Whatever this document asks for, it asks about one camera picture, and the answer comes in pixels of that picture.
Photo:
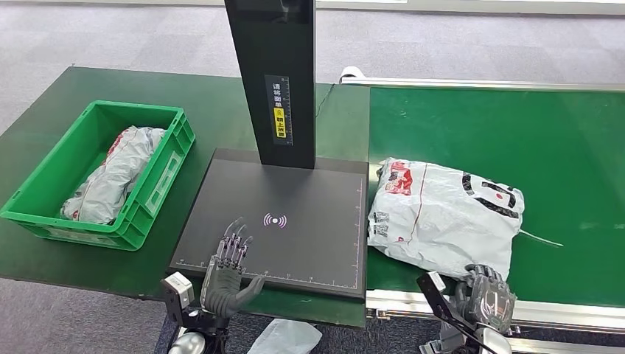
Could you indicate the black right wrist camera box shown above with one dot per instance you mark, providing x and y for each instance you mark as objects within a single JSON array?
[{"x": 437, "y": 293}]

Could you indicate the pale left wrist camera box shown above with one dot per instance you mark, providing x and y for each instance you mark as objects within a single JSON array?
[{"x": 178, "y": 290}]

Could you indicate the aluminium conveyor side rail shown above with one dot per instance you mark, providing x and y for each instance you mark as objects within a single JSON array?
[
  {"x": 561, "y": 317},
  {"x": 488, "y": 84}
]

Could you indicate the white mailer package black logo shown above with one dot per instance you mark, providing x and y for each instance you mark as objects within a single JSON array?
[{"x": 439, "y": 220}]

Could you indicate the crumpled grey mailer package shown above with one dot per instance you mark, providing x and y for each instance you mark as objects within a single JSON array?
[{"x": 114, "y": 181}]

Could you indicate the white plastic bag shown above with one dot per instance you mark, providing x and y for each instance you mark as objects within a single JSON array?
[{"x": 285, "y": 339}]

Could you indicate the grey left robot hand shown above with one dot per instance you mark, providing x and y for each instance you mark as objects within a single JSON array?
[{"x": 222, "y": 293}]

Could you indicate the black inbound scanner machine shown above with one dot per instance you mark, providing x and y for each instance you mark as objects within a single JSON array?
[{"x": 312, "y": 244}]

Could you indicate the aluminium conveyor support frame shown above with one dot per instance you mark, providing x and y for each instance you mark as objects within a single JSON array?
[{"x": 561, "y": 344}]

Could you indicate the black yellow scanner label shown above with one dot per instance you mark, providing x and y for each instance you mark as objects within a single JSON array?
[{"x": 279, "y": 110}]

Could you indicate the green conveyor belt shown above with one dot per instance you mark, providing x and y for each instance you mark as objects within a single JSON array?
[{"x": 488, "y": 127}]

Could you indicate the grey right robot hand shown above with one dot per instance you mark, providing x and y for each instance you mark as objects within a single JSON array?
[{"x": 488, "y": 303}]

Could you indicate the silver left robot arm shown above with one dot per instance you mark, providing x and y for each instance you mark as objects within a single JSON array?
[{"x": 188, "y": 344}]

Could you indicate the green plastic crate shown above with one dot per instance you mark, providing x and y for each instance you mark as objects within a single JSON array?
[{"x": 161, "y": 181}]

